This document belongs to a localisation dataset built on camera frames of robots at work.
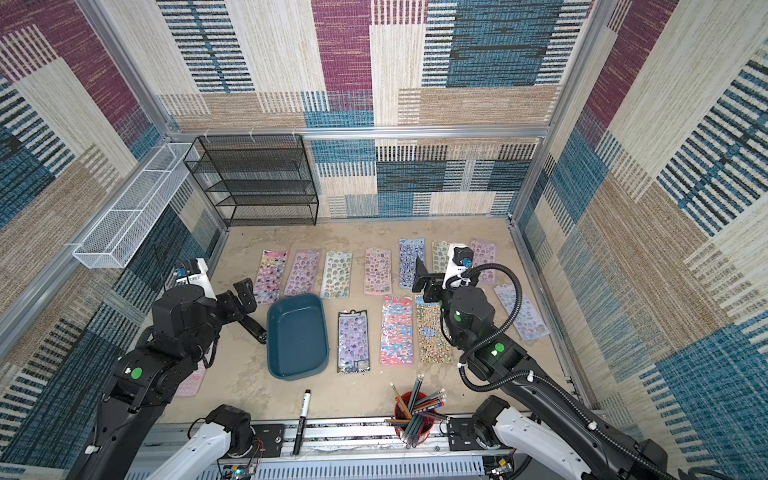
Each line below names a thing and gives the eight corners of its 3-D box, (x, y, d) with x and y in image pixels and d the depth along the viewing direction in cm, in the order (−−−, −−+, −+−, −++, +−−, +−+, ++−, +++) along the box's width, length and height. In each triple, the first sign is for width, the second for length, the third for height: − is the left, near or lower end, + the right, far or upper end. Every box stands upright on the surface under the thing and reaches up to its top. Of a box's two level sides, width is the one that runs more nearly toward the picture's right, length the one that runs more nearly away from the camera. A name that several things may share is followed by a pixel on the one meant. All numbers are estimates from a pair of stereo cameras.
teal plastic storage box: (272, 385, 84) (266, 379, 79) (273, 307, 99) (267, 298, 95) (332, 371, 86) (329, 365, 82) (324, 297, 101) (321, 288, 97)
